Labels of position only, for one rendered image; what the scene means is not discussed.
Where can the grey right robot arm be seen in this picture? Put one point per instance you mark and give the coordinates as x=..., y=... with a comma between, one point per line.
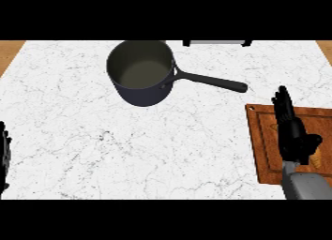
x=307, y=184

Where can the brown wooden cutting board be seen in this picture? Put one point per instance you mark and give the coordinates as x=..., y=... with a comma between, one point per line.
x=267, y=140

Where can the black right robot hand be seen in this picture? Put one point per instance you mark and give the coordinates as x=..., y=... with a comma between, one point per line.
x=292, y=134

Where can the grey appliance with black feet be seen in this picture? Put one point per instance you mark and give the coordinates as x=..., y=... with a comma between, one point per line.
x=217, y=42

